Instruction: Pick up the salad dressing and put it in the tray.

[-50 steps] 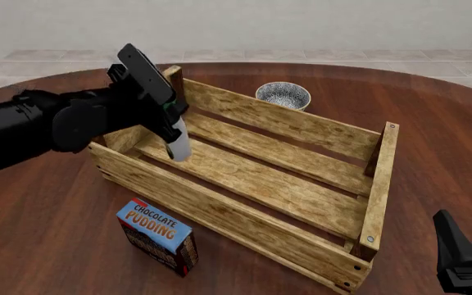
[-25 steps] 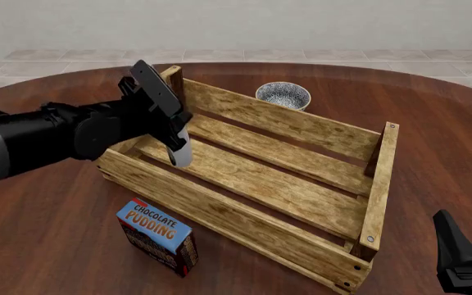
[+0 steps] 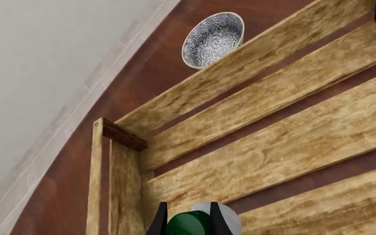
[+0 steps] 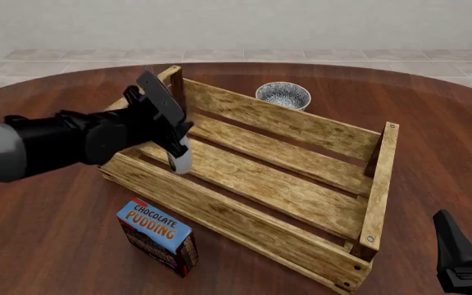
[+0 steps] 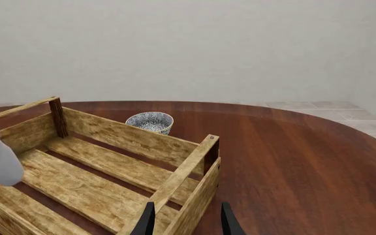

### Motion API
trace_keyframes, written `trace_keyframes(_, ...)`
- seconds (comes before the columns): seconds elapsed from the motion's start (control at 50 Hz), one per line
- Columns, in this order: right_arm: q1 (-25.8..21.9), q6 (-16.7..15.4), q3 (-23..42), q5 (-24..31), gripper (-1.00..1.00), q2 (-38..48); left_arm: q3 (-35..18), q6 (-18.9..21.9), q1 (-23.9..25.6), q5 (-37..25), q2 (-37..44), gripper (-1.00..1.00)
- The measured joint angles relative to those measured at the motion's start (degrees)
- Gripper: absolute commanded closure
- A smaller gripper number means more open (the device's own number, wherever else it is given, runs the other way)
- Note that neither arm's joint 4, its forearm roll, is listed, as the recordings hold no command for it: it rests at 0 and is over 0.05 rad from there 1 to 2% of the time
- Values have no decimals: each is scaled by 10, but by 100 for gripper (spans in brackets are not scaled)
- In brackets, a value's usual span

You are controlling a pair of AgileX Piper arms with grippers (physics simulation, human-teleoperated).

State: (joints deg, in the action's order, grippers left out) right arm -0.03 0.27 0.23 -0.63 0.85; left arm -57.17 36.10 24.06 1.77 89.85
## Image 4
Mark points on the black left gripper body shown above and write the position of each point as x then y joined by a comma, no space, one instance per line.
135,96

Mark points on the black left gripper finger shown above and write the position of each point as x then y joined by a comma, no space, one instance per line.
175,142

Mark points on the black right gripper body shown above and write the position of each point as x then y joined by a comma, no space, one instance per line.
469,279

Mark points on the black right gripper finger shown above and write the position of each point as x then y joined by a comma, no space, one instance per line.
455,242

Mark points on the silver-grey and black left arm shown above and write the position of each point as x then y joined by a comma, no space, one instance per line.
47,144

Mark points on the wooden slat tray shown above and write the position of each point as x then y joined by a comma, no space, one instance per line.
260,184

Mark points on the chocolate pudding box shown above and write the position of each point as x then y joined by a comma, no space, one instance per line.
154,227

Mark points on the patterned black and white bowl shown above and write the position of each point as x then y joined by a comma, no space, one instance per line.
283,94

